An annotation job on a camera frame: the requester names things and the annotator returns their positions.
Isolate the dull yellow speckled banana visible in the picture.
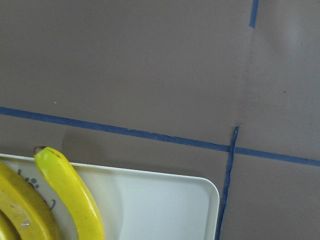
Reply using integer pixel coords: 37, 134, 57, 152
0, 162, 60, 240

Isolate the white rectangular bear tray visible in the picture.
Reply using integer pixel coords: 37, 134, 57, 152
0, 153, 220, 240

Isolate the bright yellow plastic banana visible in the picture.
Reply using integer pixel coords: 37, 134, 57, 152
0, 212, 20, 240

